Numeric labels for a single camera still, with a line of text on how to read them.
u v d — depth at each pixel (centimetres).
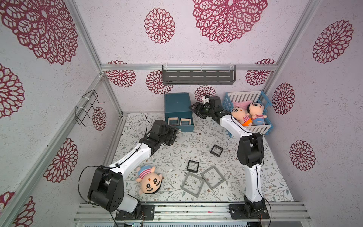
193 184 83
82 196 45
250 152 57
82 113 75
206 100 89
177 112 92
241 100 112
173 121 93
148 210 74
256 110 102
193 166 90
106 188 43
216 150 98
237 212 73
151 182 76
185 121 95
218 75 94
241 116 103
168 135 76
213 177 87
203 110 85
